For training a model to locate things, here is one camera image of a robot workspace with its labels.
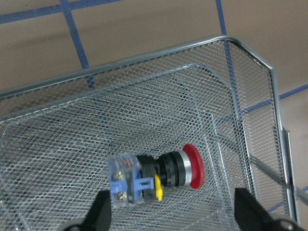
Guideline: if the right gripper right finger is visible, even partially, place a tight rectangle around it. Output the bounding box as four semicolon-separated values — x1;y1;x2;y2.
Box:
234;188;274;231

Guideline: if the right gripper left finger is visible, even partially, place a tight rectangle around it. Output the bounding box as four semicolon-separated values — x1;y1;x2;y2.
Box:
81;191;112;231

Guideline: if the red push button switch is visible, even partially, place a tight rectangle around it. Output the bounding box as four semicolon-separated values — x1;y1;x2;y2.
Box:
107;143;205;208

